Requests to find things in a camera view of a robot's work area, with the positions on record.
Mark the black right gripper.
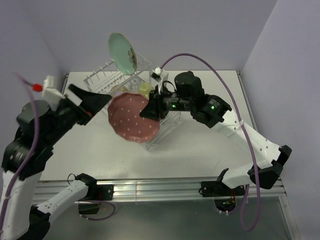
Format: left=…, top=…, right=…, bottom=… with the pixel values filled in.
left=139, top=84, right=193, bottom=120

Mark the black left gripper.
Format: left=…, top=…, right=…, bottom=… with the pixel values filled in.
left=42, top=83, right=112, bottom=147

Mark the pale yellow mug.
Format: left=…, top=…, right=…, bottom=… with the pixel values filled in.
left=138, top=82, right=153, bottom=99

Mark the pink polka dot plate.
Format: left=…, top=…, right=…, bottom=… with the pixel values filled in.
left=107, top=92, right=160, bottom=144

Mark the beige floral ceramic bowl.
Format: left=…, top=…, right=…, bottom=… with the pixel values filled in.
left=109, top=85, right=129, bottom=97

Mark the clear faceted drinking glass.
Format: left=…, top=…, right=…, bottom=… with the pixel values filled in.
left=130, top=78, right=141, bottom=93

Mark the mint green floral plate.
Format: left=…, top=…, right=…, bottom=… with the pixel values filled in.
left=108, top=32, right=138, bottom=76

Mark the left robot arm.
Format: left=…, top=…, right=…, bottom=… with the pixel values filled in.
left=0, top=84, right=111, bottom=240

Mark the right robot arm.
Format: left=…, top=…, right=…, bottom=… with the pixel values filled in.
left=139, top=68, right=292, bottom=195

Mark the white wire dish rack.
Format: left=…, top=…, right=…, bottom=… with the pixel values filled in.
left=83, top=54, right=181, bottom=150

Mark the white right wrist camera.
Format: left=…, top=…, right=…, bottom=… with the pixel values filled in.
left=150, top=67, right=169, bottom=83

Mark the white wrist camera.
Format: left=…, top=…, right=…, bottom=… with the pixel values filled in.
left=150, top=67, right=169, bottom=83
left=32, top=75, right=65, bottom=110

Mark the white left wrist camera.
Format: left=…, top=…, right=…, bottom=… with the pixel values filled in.
left=32, top=75, right=65, bottom=110

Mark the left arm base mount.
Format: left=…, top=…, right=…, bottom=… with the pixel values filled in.
left=78, top=184, right=116, bottom=219

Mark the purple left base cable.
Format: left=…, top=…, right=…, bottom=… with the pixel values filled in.
left=79, top=199, right=117, bottom=222

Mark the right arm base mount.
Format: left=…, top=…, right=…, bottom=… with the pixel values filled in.
left=198, top=168, right=246, bottom=216

